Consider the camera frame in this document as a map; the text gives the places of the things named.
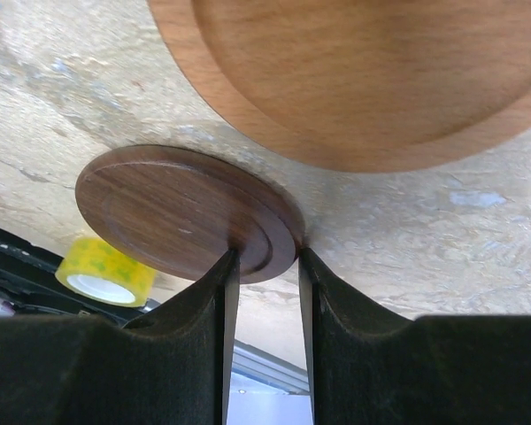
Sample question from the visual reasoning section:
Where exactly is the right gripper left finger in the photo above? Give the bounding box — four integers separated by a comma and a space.
0, 250, 240, 424

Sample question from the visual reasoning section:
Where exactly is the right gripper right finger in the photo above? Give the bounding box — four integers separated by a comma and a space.
298, 249, 531, 424

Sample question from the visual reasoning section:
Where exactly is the dark walnut coaster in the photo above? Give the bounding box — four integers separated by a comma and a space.
75, 145, 304, 283

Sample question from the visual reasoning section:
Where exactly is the orange wooden coaster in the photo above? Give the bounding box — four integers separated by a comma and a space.
150, 1, 531, 173

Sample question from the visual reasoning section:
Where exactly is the yellow tape roll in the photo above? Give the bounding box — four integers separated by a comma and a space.
55, 237, 156, 307

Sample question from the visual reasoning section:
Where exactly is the aluminium rail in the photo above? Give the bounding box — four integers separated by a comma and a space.
231, 341, 310, 396

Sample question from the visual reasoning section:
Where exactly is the black base frame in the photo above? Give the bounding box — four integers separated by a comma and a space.
0, 228, 159, 326

